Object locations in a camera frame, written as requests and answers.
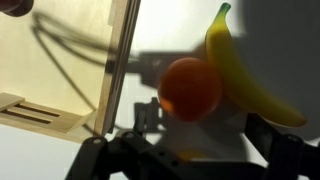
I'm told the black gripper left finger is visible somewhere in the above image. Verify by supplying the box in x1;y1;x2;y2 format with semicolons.
65;102;158;180

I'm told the dark purple plum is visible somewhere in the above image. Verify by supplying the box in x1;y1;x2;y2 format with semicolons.
0;0;35;18

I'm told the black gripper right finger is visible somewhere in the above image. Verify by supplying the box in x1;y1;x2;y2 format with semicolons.
244;113;320;180

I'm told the yellow banana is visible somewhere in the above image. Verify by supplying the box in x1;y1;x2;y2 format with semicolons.
204;2;309;129

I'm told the wooden crate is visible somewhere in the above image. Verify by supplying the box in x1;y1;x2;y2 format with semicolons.
0;0;142;145

